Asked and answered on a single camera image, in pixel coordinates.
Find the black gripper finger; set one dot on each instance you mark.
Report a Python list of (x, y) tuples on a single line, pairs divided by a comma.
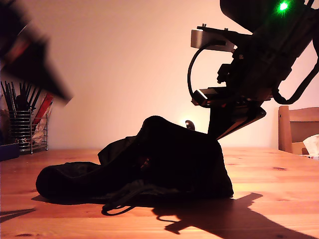
[(256, 117), (42, 69), (224, 119)]

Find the black shorts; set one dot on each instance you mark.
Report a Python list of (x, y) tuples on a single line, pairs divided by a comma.
[(162, 161)]

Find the black chopstick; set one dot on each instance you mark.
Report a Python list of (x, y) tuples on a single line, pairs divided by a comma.
[(22, 92), (27, 92), (13, 94), (37, 98), (7, 94), (32, 97), (5, 97)]

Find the wooden chair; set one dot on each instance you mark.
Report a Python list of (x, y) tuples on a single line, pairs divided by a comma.
[(284, 129)]

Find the black spoon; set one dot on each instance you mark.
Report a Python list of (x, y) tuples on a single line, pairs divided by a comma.
[(21, 102)]

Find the crumpled clear plastic bag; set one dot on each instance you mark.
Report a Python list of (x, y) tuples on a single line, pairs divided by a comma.
[(41, 129)]

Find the white tissue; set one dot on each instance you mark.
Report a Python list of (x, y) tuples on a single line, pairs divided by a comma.
[(311, 144)]

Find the dark brown bag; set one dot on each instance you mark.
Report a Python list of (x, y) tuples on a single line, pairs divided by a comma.
[(3, 124)]

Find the navy blue box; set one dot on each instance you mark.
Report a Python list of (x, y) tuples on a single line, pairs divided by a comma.
[(7, 152)]

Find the white security camera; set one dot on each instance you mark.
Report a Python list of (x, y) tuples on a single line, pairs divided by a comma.
[(190, 124)]

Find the arm grey camera box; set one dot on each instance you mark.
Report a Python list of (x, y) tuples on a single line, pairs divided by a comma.
[(209, 42)]

